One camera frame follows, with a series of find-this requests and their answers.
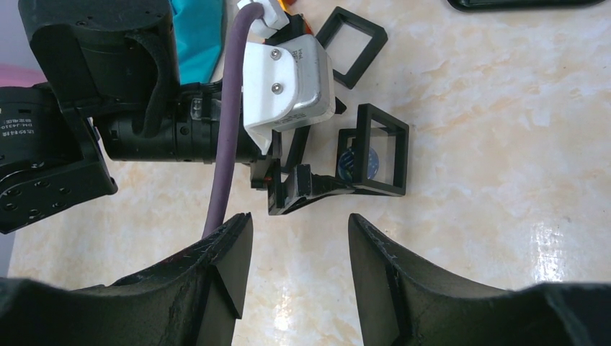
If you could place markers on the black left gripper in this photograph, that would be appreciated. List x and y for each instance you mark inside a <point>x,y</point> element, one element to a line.
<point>201,136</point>

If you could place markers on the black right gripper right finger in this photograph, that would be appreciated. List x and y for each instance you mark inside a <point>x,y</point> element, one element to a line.
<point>404,299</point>

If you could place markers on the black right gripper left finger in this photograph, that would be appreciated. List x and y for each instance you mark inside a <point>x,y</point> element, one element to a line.
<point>193,297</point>

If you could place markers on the teal garment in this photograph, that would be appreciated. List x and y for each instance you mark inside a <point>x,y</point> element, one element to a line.
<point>198,28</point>

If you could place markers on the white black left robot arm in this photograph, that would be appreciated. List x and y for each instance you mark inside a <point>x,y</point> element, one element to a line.
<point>112,89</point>

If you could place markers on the yellow toy car red wheels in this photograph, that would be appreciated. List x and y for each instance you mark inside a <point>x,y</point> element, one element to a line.
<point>287,7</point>

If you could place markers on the black poker chip case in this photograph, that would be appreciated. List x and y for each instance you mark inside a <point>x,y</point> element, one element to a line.
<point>509,5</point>

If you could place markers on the black folded frame stand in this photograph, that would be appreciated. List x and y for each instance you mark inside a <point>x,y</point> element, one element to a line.
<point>389,137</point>

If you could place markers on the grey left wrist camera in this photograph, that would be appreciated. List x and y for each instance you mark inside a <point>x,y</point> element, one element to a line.
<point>285,87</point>

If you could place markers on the black square frame far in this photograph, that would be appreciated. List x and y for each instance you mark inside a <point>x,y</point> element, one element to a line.
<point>356,46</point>

